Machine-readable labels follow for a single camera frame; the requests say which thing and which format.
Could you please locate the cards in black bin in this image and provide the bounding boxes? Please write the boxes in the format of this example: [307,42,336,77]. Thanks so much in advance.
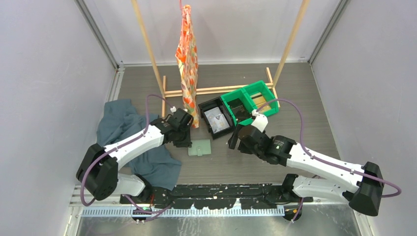
[204,107,230,133]

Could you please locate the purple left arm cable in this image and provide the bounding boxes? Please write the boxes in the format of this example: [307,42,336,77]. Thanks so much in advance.
[80,94,178,207]

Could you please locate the black storage bin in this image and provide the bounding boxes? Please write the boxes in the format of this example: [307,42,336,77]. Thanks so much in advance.
[198,96,235,140]

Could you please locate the blue-grey cloth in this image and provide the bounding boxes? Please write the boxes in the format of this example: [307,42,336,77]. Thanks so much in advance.
[97,99,181,190]

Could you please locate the green bin left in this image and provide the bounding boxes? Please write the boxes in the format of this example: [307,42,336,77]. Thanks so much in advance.
[220,88,257,125]

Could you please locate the green bin right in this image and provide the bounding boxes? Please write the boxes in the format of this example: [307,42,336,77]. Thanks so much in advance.
[242,81,279,117]

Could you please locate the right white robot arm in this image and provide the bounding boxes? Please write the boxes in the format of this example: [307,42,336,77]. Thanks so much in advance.
[228,125,385,216]

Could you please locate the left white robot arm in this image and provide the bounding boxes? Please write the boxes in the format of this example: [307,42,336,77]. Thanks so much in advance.
[76,108,193,206]

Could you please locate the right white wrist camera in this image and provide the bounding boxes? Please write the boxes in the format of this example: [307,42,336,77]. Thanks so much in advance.
[251,110,268,132]

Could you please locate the green card holder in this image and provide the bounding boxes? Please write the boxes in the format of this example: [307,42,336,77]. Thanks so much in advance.
[188,139,211,156]

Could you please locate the green bin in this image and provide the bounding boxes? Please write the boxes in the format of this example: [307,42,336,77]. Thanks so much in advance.
[242,81,279,117]
[220,88,257,125]

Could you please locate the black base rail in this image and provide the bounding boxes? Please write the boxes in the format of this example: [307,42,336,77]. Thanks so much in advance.
[131,183,300,210]

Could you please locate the orange floral hanging garment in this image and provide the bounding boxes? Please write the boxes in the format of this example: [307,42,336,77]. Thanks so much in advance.
[175,5,200,128]

